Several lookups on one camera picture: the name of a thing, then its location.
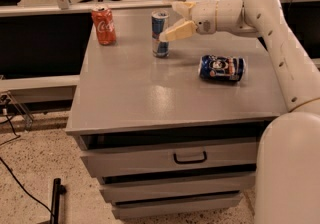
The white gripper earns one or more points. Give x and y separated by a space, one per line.
204 17

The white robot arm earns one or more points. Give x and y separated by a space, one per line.
287 186

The blue pepsi can lying down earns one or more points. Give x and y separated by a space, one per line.
219 68

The red coca-cola can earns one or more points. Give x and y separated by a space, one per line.
103 21

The grey drawer cabinet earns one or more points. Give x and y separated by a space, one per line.
127 97

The top grey drawer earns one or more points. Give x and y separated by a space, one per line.
170 157

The grey drawer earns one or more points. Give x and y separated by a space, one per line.
177 187
172 206
170 157

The middle grey drawer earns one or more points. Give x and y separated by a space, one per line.
177 187

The bottom grey drawer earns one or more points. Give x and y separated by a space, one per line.
172 206

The black drawer handle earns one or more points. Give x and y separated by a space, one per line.
190 159

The grey window frame rail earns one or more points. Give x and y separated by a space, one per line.
13 11

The metal bracket at left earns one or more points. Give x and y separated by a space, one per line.
11 106

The black stand post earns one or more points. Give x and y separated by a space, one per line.
58 190

